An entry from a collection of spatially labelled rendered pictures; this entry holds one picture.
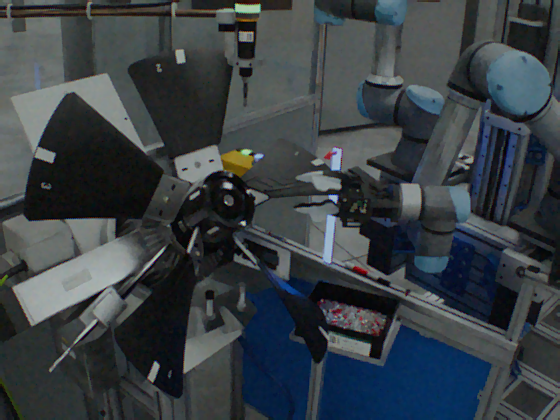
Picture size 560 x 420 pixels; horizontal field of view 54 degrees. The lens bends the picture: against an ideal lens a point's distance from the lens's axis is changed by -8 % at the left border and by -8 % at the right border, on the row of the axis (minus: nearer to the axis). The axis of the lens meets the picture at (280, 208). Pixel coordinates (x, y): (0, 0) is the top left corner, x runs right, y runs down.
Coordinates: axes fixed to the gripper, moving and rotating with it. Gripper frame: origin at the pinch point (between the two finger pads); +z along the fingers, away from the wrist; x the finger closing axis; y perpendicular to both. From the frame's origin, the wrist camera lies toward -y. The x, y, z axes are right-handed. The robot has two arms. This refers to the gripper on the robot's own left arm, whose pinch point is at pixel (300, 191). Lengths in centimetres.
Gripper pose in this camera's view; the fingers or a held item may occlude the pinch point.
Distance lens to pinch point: 122.7
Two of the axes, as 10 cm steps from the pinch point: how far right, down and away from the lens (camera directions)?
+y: -0.3, 5.4, -8.4
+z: -10.0, -0.5, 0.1
